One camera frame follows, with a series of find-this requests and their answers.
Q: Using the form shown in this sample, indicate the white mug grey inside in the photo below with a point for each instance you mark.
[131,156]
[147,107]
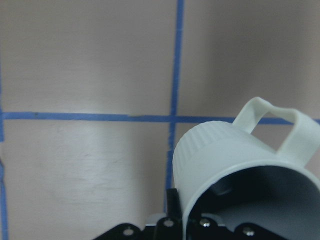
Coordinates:
[276,191]

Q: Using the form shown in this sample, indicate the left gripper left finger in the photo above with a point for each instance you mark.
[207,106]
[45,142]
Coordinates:
[174,223]

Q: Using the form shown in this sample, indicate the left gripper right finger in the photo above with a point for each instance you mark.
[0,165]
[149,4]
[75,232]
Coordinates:
[219,196]

